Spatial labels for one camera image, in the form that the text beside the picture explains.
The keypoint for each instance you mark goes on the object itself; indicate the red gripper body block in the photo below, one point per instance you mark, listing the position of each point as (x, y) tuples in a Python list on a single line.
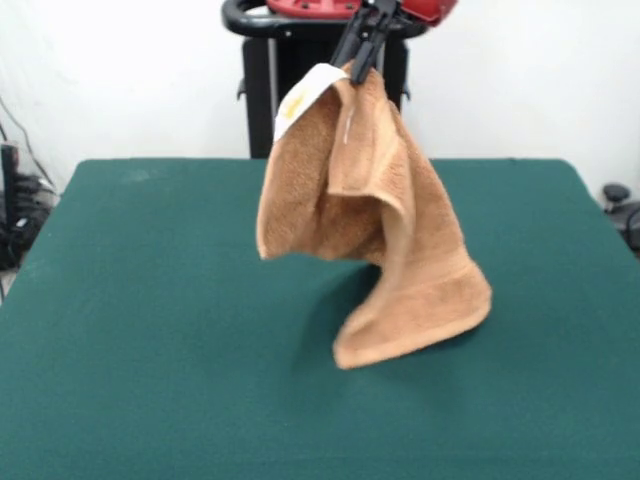
[(430, 9)]

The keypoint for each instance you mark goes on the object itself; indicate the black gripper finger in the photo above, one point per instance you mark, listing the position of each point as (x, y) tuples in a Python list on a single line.
[(352, 37), (372, 50)]

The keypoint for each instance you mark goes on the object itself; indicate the tan terry towel white label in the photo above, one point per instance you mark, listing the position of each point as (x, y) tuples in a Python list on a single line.
[(425, 240)]

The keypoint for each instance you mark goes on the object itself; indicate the black upright box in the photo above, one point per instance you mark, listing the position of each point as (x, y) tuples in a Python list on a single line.
[(9, 175)]

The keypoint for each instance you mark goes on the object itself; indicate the dark green table cloth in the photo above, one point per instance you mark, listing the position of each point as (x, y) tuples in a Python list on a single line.
[(150, 375)]

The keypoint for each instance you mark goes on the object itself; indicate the red robot base plate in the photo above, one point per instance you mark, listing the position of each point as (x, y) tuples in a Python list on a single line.
[(310, 6)]

